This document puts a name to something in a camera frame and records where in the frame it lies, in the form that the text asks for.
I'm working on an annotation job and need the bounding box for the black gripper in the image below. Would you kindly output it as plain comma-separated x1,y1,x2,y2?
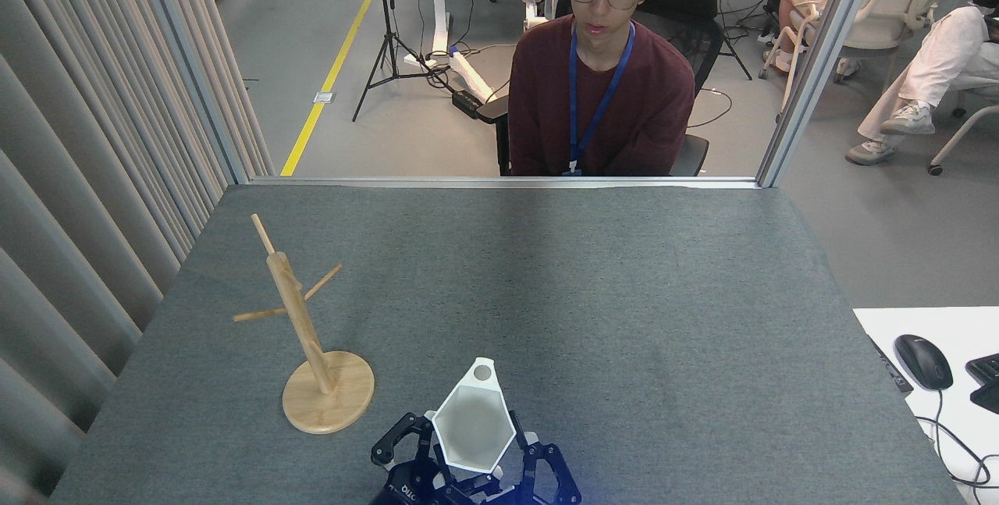
369,411,583,505

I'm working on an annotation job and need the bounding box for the white faceted cup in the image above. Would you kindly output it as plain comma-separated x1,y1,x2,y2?
431,357,518,478

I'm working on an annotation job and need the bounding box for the wooden cup rack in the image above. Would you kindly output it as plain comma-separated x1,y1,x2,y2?
233,213,375,436

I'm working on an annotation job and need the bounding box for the black power strip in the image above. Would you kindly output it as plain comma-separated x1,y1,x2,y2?
451,89,485,121

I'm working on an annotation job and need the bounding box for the person at table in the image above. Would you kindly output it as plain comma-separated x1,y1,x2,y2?
507,0,696,177

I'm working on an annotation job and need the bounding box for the black flat device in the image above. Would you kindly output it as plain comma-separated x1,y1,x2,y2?
869,336,914,395

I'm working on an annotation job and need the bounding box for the black computer mouse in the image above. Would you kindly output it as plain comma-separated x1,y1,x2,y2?
894,334,955,392

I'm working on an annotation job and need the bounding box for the black office chair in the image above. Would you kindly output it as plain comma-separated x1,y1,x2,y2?
475,0,726,177

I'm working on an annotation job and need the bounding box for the beige pleated curtain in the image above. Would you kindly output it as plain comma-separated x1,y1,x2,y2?
0,0,276,505

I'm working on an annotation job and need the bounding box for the thin black tripod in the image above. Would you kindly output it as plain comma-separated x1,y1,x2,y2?
713,0,755,82

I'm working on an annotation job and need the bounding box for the white side table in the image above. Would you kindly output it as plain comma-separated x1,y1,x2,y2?
852,306,999,505

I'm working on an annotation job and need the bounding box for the black keyboard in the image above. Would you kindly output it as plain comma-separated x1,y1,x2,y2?
965,353,999,415

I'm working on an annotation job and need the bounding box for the white chair base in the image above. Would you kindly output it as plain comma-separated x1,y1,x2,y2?
927,74,999,177

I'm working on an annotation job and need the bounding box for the seated person in white trousers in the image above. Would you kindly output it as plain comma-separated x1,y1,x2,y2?
845,0,999,167

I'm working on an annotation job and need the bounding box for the white armchair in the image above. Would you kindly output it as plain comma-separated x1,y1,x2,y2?
759,0,961,87

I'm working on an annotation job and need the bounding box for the silver frame crossbar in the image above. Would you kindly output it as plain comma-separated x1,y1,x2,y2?
247,175,763,190

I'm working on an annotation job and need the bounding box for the blue lanyard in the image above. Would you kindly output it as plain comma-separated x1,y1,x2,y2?
562,21,637,176

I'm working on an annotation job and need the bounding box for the white desk leg frame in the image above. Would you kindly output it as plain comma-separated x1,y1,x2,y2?
403,0,497,102

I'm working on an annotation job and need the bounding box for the black mouse cable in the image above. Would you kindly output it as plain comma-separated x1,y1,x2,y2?
913,388,999,492

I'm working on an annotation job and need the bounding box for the silver frame post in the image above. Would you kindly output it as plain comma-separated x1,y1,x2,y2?
755,0,891,189

